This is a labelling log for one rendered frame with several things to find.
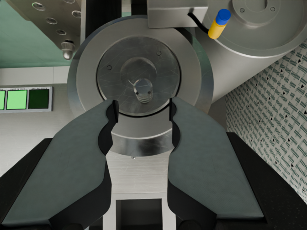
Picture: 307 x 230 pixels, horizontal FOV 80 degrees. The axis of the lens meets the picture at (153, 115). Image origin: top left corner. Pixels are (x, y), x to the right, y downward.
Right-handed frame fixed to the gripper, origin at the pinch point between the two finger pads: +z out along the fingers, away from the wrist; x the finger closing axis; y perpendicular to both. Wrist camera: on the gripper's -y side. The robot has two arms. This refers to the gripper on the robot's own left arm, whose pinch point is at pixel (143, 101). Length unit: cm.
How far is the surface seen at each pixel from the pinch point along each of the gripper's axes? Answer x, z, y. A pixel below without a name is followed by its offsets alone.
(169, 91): 2.1, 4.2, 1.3
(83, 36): -6.6, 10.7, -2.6
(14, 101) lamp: -37, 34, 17
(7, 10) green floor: -139, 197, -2
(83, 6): -6.7, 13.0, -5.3
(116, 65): -2.5, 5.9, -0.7
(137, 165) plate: -4.2, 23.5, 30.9
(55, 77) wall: -156, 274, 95
